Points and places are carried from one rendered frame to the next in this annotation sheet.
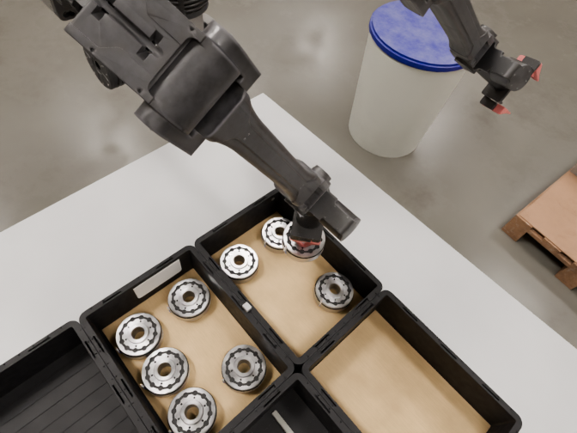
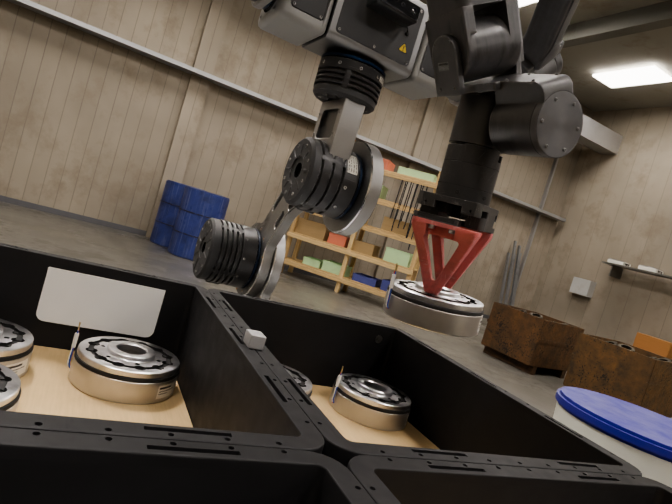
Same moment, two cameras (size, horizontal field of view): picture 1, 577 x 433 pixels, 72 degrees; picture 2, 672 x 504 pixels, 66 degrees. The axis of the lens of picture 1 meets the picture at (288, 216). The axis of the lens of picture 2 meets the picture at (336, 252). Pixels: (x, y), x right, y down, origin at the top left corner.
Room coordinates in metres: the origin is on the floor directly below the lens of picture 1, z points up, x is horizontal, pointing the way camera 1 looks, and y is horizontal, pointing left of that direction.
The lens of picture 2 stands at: (-0.06, -0.17, 1.05)
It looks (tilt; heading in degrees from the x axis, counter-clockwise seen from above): 3 degrees down; 25
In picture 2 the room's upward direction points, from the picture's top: 17 degrees clockwise
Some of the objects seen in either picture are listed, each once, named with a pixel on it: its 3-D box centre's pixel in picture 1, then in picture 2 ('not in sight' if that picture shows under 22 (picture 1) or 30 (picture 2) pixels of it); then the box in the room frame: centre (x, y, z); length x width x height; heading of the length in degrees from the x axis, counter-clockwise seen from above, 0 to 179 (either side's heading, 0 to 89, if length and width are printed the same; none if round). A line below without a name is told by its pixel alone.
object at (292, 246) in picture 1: (304, 237); (436, 294); (0.49, -0.05, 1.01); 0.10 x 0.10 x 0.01
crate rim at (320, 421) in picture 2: (288, 265); (378, 372); (0.46, -0.02, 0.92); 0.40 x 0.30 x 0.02; 51
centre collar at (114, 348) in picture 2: (188, 296); (131, 351); (0.35, 0.21, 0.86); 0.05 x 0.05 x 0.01
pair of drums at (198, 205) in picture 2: not in sight; (188, 219); (5.89, 5.00, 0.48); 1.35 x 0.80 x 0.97; 53
